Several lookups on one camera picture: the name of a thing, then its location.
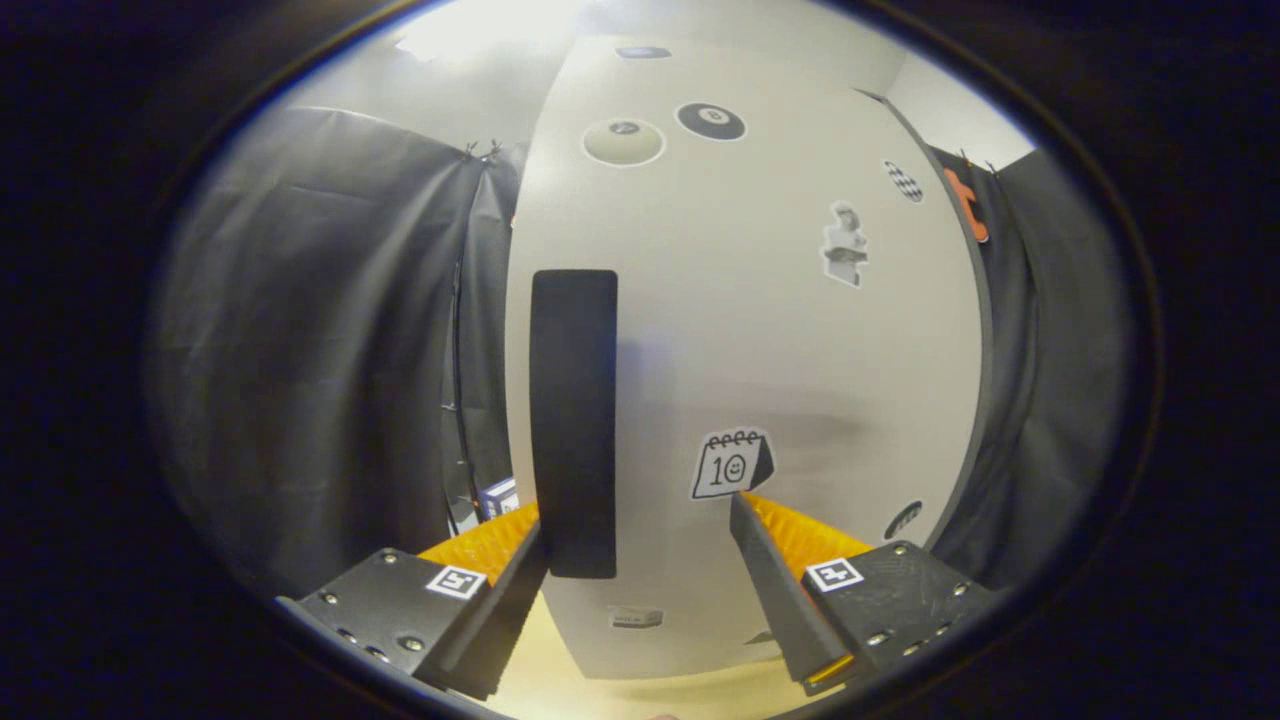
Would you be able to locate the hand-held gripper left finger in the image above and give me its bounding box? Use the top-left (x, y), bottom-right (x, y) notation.
top-left (275, 500), bottom-right (549, 701)

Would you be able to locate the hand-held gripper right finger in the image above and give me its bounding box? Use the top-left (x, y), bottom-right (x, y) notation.
top-left (728, 490), bottom-right (1006, 698)

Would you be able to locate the black door handle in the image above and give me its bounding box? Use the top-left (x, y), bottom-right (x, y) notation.
top-left (529, 268), bottom-right (619, 581)

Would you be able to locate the black backdrop cloth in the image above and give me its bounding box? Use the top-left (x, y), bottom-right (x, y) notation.
top-left (150, 105), bottom-right (1136, 601)

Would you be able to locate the grey cabinet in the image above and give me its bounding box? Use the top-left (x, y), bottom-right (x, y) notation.
top-left (860, 88), bottom-right (996, 561)

